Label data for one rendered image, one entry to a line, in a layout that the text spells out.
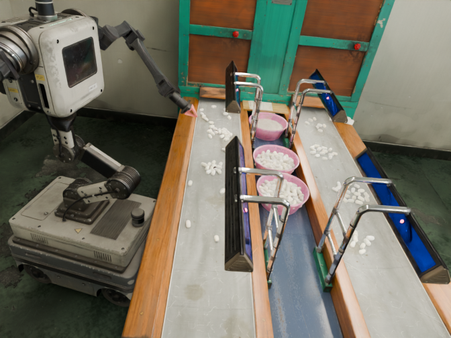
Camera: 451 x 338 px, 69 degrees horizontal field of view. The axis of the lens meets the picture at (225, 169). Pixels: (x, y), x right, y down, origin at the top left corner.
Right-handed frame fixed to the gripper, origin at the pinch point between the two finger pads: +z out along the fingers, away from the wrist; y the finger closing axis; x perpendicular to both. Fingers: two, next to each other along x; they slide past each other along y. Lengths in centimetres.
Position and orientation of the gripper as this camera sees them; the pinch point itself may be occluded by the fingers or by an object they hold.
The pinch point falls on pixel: (196, 116)
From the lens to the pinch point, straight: 205.6
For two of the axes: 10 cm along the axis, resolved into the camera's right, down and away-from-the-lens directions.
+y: 0.2, -5.7, 8.2
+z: 7.0, 6.0, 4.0
